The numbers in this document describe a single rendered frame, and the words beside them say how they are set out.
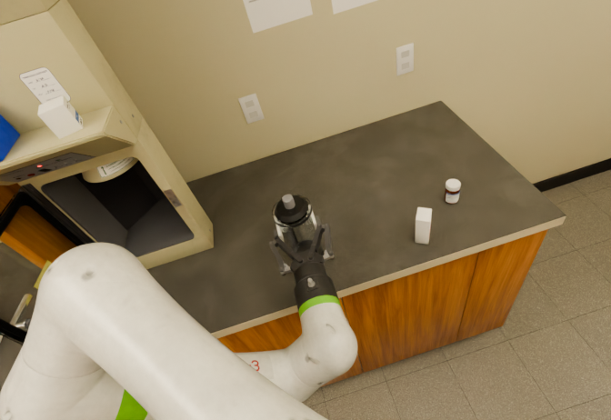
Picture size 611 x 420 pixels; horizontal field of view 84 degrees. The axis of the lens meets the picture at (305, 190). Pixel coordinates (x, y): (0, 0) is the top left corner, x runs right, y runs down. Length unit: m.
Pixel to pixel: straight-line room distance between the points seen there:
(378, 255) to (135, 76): 0.99
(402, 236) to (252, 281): 0.48
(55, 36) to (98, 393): 0.64
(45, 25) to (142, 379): 0.67
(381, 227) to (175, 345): 0.81
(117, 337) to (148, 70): 1.01
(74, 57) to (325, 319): 0.73
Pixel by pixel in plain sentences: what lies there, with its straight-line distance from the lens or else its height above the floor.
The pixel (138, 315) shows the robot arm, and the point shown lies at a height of 1.49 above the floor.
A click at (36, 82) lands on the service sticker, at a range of 0.92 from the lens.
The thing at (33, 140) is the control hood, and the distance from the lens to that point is 0.94.
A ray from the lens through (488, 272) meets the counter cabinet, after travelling 1.35.
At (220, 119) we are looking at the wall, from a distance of 1.39.
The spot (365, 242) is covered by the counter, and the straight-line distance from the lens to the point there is 1.08.
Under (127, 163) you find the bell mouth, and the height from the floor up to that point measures 1.33.
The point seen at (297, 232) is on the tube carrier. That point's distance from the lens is 0.90.
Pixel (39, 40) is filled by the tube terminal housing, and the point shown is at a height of 1.67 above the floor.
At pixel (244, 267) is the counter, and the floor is 0.94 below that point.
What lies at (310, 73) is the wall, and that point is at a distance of 1.36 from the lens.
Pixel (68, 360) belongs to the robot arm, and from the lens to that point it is 0.56.
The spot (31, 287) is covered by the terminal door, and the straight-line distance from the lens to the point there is 1.06.
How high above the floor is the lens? 1.82
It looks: 44 degrees down
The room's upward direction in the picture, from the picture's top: 17 degrees counter-clockwise
